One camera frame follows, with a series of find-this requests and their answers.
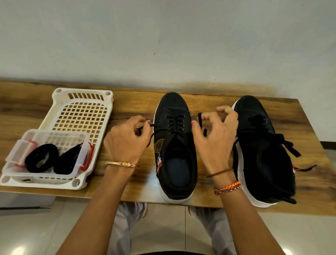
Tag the white box under table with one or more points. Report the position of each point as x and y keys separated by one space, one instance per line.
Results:
x=26 y=199

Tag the black rolled band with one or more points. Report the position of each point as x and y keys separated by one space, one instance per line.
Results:
x=68 y=160
x=31 y=160

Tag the person's left hand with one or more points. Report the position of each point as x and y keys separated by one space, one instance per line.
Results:
x=125 y=142

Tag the white plastic lattice basket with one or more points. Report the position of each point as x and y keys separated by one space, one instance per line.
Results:
x=84 y=113

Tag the person's left forearm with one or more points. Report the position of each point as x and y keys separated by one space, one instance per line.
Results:
x=99 y=210

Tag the person's black shirt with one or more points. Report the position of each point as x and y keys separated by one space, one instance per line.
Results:
x=170 y=253

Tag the person's right forearm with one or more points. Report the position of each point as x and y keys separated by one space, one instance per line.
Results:
x=244 y=220

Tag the person's right hand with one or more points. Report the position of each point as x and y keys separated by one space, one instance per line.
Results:
x=216 y=143

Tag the black shoelace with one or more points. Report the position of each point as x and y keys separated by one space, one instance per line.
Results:
x=177 y=123
x=278 y=139

